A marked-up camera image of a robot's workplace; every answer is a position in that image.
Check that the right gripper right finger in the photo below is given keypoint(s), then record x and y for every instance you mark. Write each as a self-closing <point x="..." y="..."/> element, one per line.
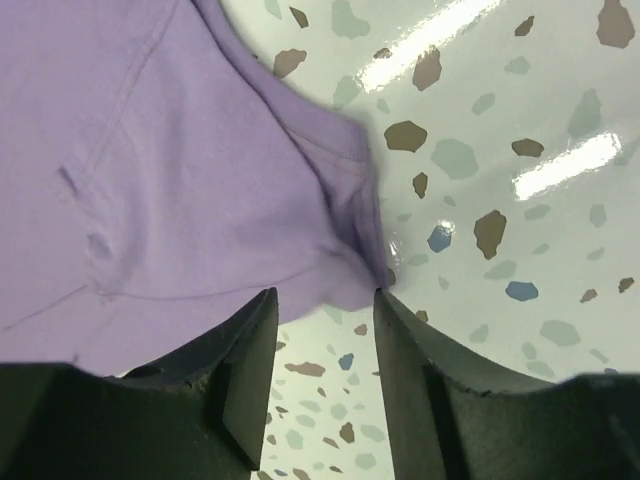
<point x="454" y="414"/>

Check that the lavender t shirt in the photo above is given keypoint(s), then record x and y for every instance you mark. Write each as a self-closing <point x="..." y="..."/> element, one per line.
<point x="155" y="177"/>

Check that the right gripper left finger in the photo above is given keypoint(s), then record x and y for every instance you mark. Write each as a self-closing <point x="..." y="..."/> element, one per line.
<point x="198" y="412"/>

